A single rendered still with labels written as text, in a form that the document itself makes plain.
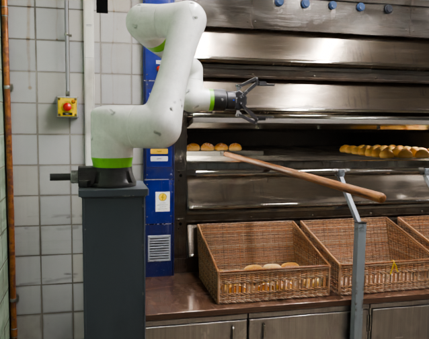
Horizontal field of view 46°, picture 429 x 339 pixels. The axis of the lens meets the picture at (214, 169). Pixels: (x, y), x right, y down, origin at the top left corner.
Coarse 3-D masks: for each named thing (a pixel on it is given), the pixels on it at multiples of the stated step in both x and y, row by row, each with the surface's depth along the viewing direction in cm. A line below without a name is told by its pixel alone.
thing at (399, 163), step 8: (320, 160) 292; (328, 160) 293; (336, 160) 294; (344, 160) 294; (352, 160) 295; (360, 160) 296; (368, 160) 296; (376, 160) 297; (384, 160) 298; (392, 160) 298; (400, 160) 299; (408, 160) 300; (416, 160) 301; (424, 160) 302; (192, 168) 271; (200, 168) 272; (208, 168) 273; (216, 168) 273; (224, 168) 274; (232, 168) 275; (240, 168) 276; (248, 168) 278; (256, 168) 279; (264, 168) 280; (296, 168) 284
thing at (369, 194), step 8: (240, 160) 281; (248, 160) 266; (256, 160) 255; (272, 168) 231; (280, 168) 222; (288, 168) 216; (296, 176) 206; (304, 176) 198; (312, 176) 192; (320, 176) 188; (320, 184) 186; (328, 184) 178; (336, 184) 173; (344, 184) 168; (352, 192) 162; (360, 192) 157; (368, 192) 153; (376, 192) 150; (376, 200) 149; (384, 200) 148
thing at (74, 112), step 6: (60, 96) 246; (60, 102) 245; (66, 102) 246; (78, 102) 252; (60, 108) 245; (72, 108) 247; (78, 108) 251; (60, 114) 246; (66, 114) 246; (72, 114) 247; (78, 114) 249
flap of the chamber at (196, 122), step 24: (192, 120) 254; (216, 120) 256; (240, 120) 259; (264, 120) 262; (288, 120) 265; (312, 120) 268; (336, 120) 271; (360, 120) 274; (384, 120) 277; (408, 120) 280
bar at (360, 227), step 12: (348, 168) 251; (360, 168) 252; (372, 168) 254; (384, 168) 255; (396, 168) 257; (408, 168) 258; (420, 168) 260; (348, 204) 240; (360, 228) 229; (360, 240) 230; (360, 252) 231; (360, 264) 231; (360, 276) 232; (360, 288) 233; (360, 300) 233; (360, 312) 234; (360, 324) 234; (360, 336) 235
